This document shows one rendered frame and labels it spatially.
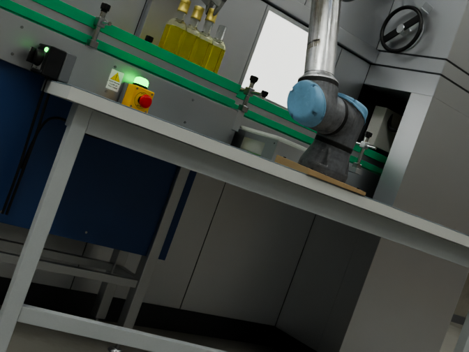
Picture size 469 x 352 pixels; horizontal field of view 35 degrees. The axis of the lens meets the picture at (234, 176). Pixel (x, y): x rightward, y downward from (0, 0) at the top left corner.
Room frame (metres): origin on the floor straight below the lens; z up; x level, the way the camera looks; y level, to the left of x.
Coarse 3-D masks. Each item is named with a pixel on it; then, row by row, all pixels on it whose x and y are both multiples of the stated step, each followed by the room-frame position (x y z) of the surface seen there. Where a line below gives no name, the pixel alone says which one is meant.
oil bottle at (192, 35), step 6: (192, 30) 2.44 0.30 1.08; (198, 30) 2.46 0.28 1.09; (186, 36) 2.44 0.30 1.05; (192, 36) 2.45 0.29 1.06; (198, 36) 2.46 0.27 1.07; (186, 42) 2.44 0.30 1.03; (192, 42) 2.45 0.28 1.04; (198, 42) 2.47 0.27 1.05; (186, 48) 2.44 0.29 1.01; (192, 48) 2.46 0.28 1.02; (180, 54) 2.44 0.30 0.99; (186, 54) 2.45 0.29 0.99; (192, 54) 2.46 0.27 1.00
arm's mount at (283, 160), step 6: (276, 156) 2.21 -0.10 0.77; (282, 156) 2.20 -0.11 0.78; (276, 162) 2.20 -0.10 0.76; (282, 162) 2.17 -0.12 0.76; (288, 162) 2.14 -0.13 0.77; (294, 162) 2.11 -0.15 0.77; (294, 168) 2.10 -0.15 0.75; (300, 168) 2.07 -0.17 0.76; (306, 168) 2.04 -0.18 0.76; (312, 168) 2.05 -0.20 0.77; (312, 174) 2.04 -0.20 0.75; (318, 174) 2.04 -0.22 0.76; (324, 180) 2.06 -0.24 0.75; (330, 180) 2.06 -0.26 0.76; (336, 180) 2.07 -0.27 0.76; (342, 186) 2.08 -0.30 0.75; (348, 186) 2.09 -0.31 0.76; (360, 192) 2.11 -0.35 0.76
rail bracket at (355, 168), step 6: (366, 132) 2.89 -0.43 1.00; (366, 138) 2.90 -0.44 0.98; (360, 144) 2.90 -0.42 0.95; (366, 144) 2.89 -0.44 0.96; (360, 150) 2.90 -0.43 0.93; (360, 156) 2.90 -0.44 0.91; (354, 162) 2.90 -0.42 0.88; (354, 168) 2.88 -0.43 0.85; (360, 168) 2.90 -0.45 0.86; (360, 174) 2.90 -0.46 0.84
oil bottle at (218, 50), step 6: (216, 42) 2.52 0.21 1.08; (222, 42) 2.53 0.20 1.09; (216, 48) 2.52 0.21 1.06; (222, 48) 2.53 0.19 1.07; (210, 54) 2.51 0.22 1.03; (216, 54) 2.53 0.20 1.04; (222, 54) 2.54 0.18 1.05; (210, 60) 2.51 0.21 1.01; (216, 60) 2.53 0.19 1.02; (210, 66) 2.52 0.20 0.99; (216, 66) 2.54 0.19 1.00; (216, 72) 2.54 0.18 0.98
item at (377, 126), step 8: (376, 112) 3.32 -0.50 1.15; (384, 112) 3.29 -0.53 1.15; (392, 112) 3.32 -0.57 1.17; (376, 120) 3.31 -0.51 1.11; (384, 120) 3.29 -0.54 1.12; (392, 120) 3.33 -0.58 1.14; (400, 120) 3.36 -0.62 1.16; (368, 128) 3.33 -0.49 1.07; (376, 128) 3.30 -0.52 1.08; (384, 128) 3.30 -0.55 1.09; (376, 136) 3.29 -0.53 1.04; (384, 136) 3.32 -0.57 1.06; (392, 136) 3.35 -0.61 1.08; (376, 144) 3.30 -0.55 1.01; (384, 144) 3.33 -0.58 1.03; (384, 152) 3.42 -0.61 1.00
